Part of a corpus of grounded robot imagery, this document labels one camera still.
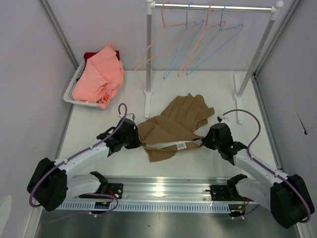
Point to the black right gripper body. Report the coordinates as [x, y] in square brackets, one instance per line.
[210, 137]

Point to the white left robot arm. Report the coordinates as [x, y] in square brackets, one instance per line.
[55, 181]

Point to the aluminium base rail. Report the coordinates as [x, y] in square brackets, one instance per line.
[164, 189]

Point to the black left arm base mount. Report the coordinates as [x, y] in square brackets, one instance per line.
[105, 188]

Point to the slotted white cable duct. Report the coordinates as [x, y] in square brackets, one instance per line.
[219, 208]

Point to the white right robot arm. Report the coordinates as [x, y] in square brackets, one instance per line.
[285, 196]

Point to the salmon pink garment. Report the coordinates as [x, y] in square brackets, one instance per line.
[101, 79]

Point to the pink wire hanger right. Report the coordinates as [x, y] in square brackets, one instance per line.
[197, 50]

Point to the white perforated laundry basket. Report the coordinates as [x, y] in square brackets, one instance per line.
[68, 93]

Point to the blue wire hanger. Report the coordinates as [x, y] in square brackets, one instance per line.
[191, 31]
[216, 41]

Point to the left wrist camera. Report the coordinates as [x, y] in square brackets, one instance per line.
[130, 116]

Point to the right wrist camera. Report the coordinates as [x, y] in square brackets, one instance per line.
[223, 119]

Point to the blue wire hanger left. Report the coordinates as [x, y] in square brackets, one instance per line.
[191, 31]

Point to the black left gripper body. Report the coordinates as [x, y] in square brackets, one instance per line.
[131, 142]

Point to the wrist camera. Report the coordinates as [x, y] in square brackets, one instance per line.
[223, 119]
[130, 116]

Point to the blue wire hanger right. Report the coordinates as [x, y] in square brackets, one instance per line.
[216, 41]

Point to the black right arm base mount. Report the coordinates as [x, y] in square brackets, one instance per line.
[227, 189]

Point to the white garment rack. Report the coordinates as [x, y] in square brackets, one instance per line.
[239, 84]

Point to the tan pleated skirt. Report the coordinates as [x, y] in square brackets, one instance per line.
[174, 129]

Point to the dark red garment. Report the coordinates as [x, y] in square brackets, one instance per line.
[88, 55]

